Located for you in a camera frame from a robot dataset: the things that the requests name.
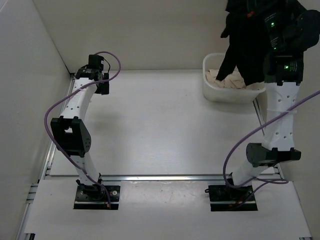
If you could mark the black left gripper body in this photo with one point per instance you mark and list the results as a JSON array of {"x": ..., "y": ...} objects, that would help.
[{"x": 103, "y": 88}]

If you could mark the black trousers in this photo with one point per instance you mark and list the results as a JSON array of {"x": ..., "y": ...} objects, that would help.
[{"x": 248, "y": 44}]

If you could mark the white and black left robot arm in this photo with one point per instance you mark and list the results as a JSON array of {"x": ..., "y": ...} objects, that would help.
[{"x": 69, "y": 129}]

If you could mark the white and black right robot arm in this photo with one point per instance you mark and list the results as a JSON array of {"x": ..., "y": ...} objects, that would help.
[{"x": 291, "y": 29}]

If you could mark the beige trousers in basket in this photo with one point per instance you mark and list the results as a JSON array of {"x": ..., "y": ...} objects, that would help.
[{"x": 232, "y": 81}]

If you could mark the white plastic laundry basket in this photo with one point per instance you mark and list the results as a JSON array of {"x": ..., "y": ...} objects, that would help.
[{"x": 224, "y": 95}]

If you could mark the white front cover board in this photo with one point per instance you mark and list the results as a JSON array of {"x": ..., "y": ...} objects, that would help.
[{"x": 177, "y": 210}]

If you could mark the aluminium front frame rail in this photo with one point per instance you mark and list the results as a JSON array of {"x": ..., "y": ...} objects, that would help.
[{"x": 197, "y": 177}]

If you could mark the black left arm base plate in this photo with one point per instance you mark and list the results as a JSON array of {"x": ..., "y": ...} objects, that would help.
[{"x": 112, "y": 196}]

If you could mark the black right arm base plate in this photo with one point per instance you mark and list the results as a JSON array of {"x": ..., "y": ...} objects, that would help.
[{"x": 225, "y": 199}]

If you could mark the aluminium left frame rail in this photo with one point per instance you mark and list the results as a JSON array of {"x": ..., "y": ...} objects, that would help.
[{"x": 54, "y": 129}]

